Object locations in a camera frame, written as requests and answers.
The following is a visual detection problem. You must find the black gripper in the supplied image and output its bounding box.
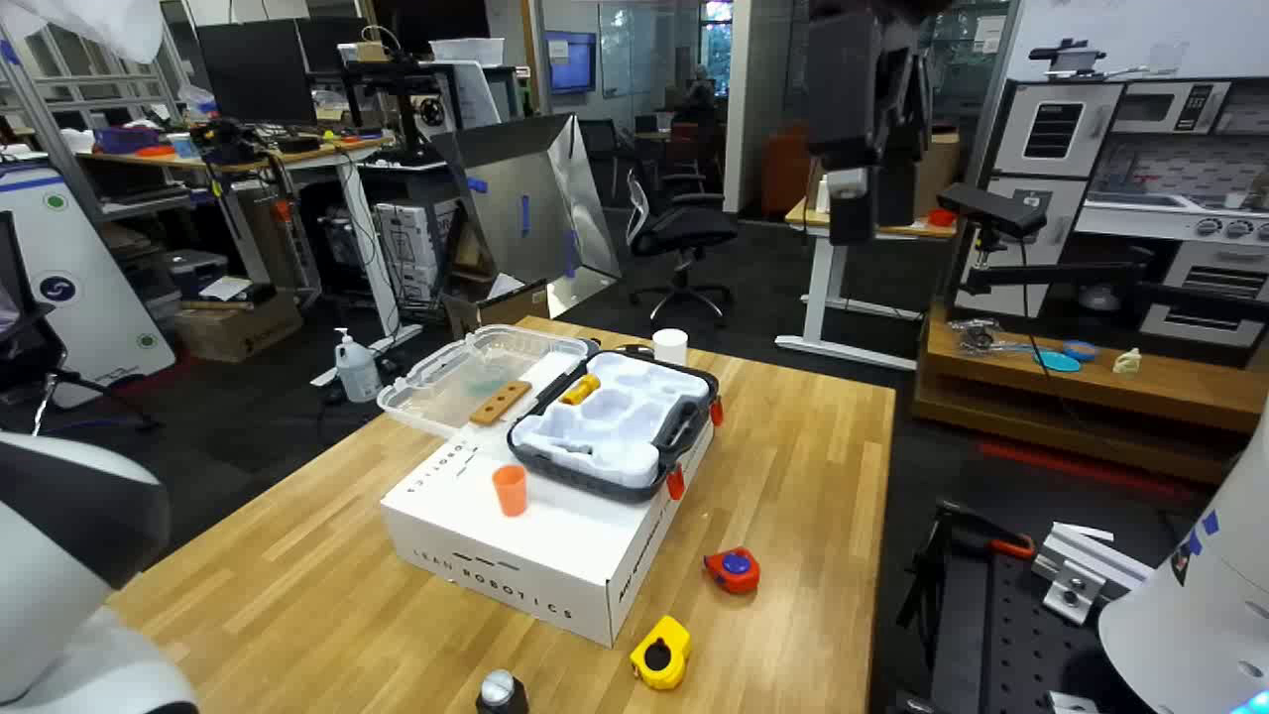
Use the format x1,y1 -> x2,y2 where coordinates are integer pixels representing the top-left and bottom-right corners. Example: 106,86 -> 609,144
806,0 -> 931,255

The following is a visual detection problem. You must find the small orange cup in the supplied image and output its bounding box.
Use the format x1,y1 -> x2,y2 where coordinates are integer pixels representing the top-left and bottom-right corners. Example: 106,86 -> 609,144
490,458 -> 532,521

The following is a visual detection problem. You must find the grey toolbox with clear lid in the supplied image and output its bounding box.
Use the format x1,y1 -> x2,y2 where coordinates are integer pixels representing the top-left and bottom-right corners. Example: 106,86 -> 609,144
372,320 -> 730,506

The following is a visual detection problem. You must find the large cardboard box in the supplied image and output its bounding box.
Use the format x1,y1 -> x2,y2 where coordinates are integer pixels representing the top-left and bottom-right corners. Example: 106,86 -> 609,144
918,127 -> 967,220

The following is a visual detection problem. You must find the white desk with wood top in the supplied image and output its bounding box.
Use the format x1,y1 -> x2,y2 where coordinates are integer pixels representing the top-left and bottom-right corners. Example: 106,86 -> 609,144
769,194 -> 963,376

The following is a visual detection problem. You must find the brown cabinet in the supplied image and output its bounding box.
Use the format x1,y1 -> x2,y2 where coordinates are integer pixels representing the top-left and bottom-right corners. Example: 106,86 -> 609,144
754,121 -> 813,220

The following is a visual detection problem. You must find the small teal item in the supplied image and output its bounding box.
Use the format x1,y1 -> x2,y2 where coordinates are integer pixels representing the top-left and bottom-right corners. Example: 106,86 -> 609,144
1032,342 -> 1091,379

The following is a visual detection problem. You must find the black toy faucet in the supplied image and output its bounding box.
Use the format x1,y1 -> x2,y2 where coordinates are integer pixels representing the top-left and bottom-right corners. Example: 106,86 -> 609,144
1022,34 -> 1114,80

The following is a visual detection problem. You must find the white ceramic mug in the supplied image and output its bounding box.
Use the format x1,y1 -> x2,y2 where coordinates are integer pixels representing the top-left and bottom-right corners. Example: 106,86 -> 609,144
650,324 -> 693,370

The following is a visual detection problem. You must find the low wooden table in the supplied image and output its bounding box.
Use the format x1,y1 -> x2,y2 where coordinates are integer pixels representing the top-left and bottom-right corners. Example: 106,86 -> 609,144
909,305 -> 1269,489

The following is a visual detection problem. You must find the white whiteboard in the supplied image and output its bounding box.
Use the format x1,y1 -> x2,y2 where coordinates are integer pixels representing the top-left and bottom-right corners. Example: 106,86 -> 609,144
1006,0 -> 1269,82

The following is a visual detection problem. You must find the blue lit monitor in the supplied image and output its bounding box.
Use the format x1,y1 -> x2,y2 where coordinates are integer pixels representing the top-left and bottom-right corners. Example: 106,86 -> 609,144
539,23 -> 603,97

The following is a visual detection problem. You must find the silver reflective panel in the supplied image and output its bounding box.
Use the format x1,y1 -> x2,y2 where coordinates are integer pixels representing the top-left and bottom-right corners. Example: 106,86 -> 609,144
437,111 -> 626,324

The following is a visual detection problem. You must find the white toy kitchen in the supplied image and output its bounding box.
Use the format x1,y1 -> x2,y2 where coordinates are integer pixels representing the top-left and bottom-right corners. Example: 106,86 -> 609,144
967,72 -> 1269,366

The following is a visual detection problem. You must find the red tape measure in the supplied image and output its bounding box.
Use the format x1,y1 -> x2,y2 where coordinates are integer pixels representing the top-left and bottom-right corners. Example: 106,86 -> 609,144
698,544 -> 765,600

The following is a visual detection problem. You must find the small wooden block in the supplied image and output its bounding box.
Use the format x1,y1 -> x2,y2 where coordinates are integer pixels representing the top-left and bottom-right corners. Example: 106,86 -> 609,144
470,376 -> 539,431

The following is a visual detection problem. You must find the black perforated cart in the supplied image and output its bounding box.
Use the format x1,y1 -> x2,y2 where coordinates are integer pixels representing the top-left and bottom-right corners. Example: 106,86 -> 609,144
891,494 -> 1162,714

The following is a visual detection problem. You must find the white computer tower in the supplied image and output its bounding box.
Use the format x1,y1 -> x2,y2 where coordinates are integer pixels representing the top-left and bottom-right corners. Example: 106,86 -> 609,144
368,194 -> 449,317

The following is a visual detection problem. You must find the black 3D printer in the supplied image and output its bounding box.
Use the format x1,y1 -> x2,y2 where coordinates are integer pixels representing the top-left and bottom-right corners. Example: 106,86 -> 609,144
336,19 -> 461,170

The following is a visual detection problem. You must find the white cardboard box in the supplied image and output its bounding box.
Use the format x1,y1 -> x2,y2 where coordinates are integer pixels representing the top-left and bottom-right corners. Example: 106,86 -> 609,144
379,399 -> 728,649

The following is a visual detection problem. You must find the yellow tape measure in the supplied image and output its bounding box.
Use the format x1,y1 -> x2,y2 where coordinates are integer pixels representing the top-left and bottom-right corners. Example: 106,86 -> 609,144
626,612 -> 698,692

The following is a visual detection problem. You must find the white workbench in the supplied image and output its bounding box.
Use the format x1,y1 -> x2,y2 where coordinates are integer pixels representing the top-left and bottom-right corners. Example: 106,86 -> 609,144
76,127 -> 429,388

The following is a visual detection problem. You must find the clear pump bottle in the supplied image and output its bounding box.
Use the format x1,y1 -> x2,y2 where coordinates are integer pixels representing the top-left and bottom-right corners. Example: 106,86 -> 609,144
330,320 -> 385,409

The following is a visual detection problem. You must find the small black silver knob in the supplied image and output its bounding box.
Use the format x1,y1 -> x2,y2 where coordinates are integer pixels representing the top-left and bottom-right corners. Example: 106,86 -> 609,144
474,667 -> 536,714

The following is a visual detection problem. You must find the black monitor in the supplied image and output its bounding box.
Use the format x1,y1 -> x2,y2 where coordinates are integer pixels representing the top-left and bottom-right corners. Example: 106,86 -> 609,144
191,15 -> 322,130

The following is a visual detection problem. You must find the brown cardboard box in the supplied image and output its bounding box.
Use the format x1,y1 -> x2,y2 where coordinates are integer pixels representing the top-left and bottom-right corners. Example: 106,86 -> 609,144
170,288 -> 311,370

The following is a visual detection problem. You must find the white cabinet with round logo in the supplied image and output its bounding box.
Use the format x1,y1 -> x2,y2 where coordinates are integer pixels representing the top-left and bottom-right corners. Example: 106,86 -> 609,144
0,154 -> 183,396

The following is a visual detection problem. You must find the black camera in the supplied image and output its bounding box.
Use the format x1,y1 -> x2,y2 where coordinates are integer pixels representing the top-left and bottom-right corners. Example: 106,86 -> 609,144
931,179 -> 1053,244

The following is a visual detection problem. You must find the black camera stand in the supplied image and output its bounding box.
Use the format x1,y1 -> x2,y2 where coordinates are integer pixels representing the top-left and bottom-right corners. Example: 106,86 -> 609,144
952,234 -> 1269,350

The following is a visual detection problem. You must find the orange handled clamp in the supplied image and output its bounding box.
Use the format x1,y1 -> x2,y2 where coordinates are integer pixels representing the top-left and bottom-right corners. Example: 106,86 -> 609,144
944,506 -> 1049,572

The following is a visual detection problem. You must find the silver aluminium bracket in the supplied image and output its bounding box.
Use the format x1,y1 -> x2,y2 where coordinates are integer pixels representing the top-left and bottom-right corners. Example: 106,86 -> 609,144
1028,514 -> 1157,625

